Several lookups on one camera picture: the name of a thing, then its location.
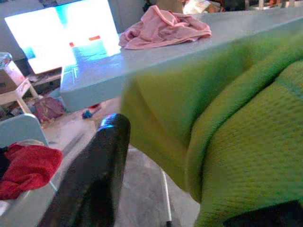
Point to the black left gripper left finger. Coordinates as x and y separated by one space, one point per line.
94 177

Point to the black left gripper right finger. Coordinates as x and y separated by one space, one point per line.
272 217

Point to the lime green shirt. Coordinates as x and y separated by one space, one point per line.
236 142

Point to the small blue toy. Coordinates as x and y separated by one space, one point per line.
86 114

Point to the red garment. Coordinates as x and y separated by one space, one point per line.
28 170

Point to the purple bag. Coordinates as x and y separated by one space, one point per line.
48 110

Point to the light blue plastic chair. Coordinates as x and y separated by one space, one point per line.
21 127

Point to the dark low television cabinet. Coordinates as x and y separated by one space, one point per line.
42 81

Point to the small white side table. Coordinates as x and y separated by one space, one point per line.
21 92

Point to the light blue folding table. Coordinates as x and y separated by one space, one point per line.
154 61

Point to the clear plastic bottle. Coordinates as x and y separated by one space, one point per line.
5 59

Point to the flat screen television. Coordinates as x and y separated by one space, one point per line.
47 35

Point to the pink crumpled garment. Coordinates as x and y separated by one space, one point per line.
161 30

